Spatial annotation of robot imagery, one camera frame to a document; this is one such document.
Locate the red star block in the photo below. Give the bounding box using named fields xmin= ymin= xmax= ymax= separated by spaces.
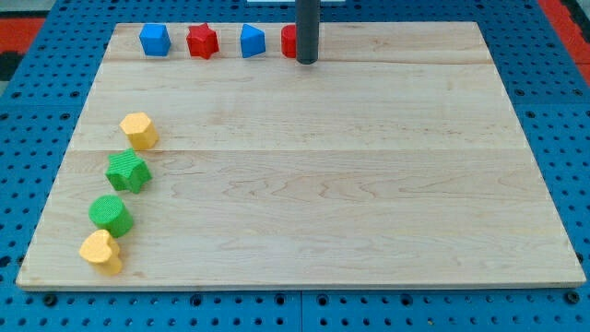
xmin=186 ymin=23 xmax=219 ymax=59

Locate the blue cube block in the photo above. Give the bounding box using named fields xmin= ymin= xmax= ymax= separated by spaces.
xmin=139 ymin=23 xmax=171 ymax=57

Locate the red cylinder block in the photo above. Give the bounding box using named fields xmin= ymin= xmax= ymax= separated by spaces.
xmin=280 ymin=24 xmax=297 ymax=58

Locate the green cylinder block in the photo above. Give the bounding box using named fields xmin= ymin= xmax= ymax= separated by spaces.
xmin=88 ymin=195 xmax=134 ymax=238

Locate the green star block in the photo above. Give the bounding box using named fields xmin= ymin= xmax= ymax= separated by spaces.
xmin=105 ymin=148 xmax=152 ymax=194

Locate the yellow heart block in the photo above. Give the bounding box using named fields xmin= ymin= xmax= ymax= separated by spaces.
xmin=78 ymin=230 xmax=123 ymax=276

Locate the blue triangle block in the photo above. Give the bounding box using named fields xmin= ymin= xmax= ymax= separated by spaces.
xmin=240 ymin=24 xmax=266 ymax=58

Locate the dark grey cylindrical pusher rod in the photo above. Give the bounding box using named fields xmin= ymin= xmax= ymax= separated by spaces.
xmin=295 ymin=0 xmax=321 ymax=65

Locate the yellow hexagon block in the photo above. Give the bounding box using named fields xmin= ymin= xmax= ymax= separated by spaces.
xmin=119 ymin=112 xmax=159 ymax=150

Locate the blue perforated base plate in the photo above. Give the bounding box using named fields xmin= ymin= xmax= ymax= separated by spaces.
xmin=1 ymin=0 xmax=589 ymax=331

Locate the light wooden board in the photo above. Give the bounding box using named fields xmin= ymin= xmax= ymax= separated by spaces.
xmin=17 ymin=22 xmax=586 ymax=291

